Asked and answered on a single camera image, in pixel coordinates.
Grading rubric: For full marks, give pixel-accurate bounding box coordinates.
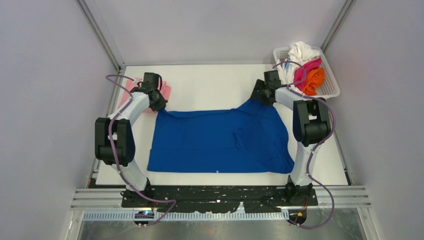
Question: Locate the blue printed t shirt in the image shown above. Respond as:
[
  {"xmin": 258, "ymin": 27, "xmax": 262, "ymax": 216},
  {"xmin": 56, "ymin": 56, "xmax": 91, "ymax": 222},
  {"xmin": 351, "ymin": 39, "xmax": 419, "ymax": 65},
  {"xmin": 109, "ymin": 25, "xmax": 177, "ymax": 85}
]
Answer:
[{"xmin": 147, "ymin": 99, "xmax": 295, "ymax": 174}]

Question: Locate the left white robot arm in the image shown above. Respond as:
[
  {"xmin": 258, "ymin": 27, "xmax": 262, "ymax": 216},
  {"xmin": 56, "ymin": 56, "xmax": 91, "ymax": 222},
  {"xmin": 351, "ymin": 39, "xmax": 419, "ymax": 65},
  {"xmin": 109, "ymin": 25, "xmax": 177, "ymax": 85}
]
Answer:
[{"xmin": 94, "ymin": 72, "xmax": 168, "ymax": 200}]

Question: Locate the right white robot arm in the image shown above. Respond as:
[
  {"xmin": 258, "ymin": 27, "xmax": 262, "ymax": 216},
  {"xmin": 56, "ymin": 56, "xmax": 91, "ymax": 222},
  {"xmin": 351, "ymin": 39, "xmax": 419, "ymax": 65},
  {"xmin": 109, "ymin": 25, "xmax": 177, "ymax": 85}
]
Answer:
[{"xmin": 250, "ymin": 70, "xmax": 333, "ymax": 202}]

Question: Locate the folded pink t shirt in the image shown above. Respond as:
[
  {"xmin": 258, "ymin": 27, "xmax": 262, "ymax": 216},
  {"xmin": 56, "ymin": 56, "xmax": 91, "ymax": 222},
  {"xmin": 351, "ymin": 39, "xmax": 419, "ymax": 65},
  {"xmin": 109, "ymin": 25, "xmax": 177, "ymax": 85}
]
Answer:
[{"xmin": 118, "ymin": 77, "xmax": 172, "ymax": 113}]

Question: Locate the magenta t shirt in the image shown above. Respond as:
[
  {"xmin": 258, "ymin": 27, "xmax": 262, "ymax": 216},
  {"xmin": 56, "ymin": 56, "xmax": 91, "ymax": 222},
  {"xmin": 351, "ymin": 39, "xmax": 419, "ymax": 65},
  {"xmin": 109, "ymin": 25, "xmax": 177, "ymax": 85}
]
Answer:
[{"xmin": 293, "ymin": 57, "xmax": 322, "ymax": 91}]

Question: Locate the white t shirt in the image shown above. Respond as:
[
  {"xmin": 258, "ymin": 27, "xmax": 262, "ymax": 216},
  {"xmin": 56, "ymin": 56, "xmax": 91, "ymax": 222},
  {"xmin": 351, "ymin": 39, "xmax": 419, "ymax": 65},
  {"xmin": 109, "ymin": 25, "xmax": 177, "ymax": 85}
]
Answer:
[{"xmin": 280, "ymin": 41, "xmax": 320, "ymax": 94}]

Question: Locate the orange t shirt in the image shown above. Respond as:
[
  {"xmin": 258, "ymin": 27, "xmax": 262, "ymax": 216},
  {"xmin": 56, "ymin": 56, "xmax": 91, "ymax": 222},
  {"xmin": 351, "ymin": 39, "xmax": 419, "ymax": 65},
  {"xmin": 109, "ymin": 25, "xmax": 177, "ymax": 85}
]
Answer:
[{"xmin": 302, "ymin": 67, "xmax": 326, "ymax": 96}]

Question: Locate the white laundry basket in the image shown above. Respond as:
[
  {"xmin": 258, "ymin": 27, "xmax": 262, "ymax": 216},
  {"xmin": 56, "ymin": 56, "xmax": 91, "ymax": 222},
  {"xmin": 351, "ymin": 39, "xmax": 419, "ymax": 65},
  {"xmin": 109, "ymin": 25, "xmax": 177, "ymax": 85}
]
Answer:
[{"xmin": 273, "ymin": 45, "xmax": 340, "ymax": 100}]

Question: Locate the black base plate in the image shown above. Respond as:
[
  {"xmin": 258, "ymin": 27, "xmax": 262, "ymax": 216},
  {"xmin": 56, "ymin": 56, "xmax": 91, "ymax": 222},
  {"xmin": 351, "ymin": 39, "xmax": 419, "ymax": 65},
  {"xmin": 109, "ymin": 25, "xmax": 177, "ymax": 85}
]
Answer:
[{"xmin": 120, "ymin": 185, "xmax": 318, "ymax": 214}]

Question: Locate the white slotted cable duct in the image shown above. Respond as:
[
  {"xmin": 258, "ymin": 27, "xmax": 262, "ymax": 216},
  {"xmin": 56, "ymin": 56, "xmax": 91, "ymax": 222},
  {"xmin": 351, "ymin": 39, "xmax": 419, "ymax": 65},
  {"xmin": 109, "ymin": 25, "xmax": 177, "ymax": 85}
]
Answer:
[{"xmin": 82, "ymin": 209, "xmax": 289, "ymax": 222}]

